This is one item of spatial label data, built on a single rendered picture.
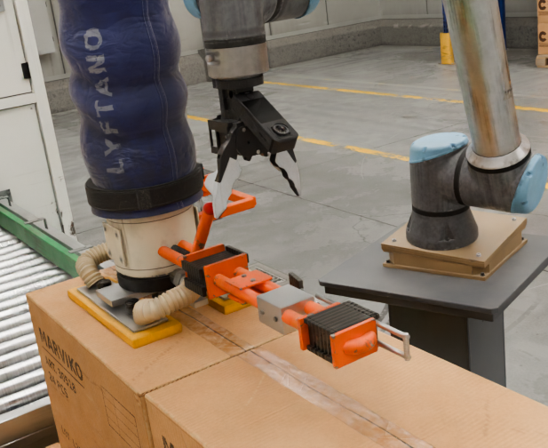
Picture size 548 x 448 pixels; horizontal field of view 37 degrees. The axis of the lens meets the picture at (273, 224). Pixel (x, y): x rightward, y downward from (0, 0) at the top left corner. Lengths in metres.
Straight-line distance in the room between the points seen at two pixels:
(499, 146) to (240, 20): 0.94
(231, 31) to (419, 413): 0.60
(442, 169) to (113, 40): 0.95
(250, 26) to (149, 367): 0.60
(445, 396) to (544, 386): 1.93
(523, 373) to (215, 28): 2.30
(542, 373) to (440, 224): 1.22
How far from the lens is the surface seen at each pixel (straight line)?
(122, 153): 1.49
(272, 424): 1.20
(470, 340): 2.18
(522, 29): 11.80
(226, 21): 1.17
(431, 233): 2.13
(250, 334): 1.46
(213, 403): 1.27
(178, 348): 1.46
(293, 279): 1.30
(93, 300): 1.67
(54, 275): 3.23
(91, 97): 1.49
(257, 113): 1.17
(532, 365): 3.27
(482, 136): 1.94
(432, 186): 2.09
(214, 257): 1.43
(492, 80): 1.86
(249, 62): 1.17
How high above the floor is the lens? 1.57
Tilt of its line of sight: 18 degrees down
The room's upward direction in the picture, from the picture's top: 7 degrees counter-clockwise
